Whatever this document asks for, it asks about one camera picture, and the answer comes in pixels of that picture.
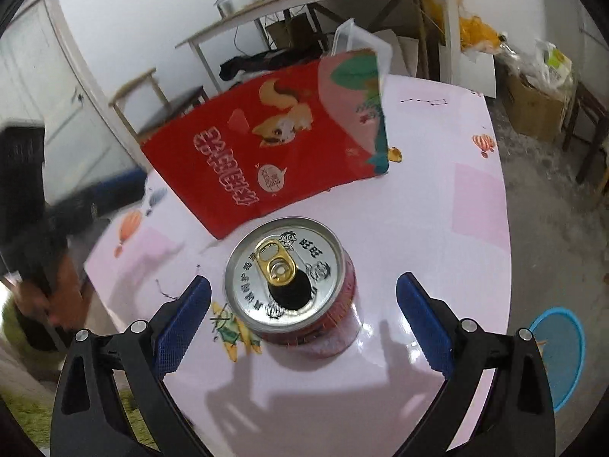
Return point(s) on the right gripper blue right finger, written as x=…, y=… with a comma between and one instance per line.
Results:
x=517, y=418

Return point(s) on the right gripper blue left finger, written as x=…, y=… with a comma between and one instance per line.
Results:
x=88, y=416

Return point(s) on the red drink can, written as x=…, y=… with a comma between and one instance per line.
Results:
x=291, y=283

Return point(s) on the red snack bag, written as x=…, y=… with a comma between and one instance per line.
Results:
x=279, y=138

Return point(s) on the clear plastic sheet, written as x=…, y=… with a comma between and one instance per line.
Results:
x=349, y=37

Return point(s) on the person left hand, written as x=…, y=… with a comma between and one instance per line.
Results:
x=67, y=306

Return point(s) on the blue plastic waste basket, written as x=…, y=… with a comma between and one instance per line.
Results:
x=561, y=342

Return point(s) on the white door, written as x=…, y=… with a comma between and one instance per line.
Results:
x=39, y=84

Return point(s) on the wooden chair at left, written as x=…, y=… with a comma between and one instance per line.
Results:
x=143, y=107

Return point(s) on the pink patterned table cover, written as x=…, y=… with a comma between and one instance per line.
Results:
x=440, y=213

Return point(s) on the glass bowl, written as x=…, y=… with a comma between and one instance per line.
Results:
x=227, y=8

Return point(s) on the cardboard box on floor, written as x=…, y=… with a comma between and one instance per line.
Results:
x=531, y=112

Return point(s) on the dark wooden stool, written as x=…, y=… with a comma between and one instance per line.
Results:
x=595, y=113

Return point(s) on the white cabinet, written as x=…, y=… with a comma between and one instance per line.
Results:
x=476, y=73

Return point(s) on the plastic bags on box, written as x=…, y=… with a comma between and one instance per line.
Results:
x=548, y=70

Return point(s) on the yellow plastic bag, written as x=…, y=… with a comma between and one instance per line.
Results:
x=476, y=35

